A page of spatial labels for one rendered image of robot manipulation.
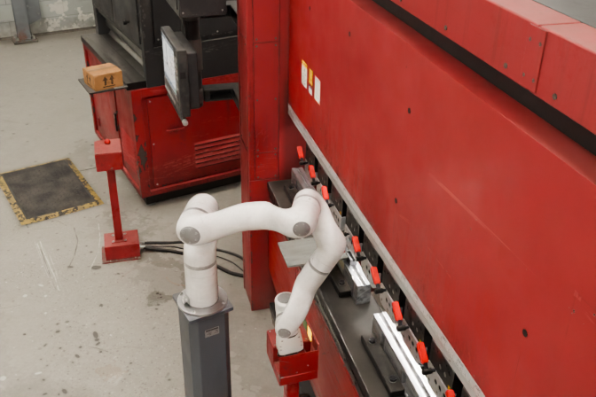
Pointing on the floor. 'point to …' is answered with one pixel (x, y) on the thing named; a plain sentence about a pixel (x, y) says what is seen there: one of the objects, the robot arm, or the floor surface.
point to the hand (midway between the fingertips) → (291, 360)
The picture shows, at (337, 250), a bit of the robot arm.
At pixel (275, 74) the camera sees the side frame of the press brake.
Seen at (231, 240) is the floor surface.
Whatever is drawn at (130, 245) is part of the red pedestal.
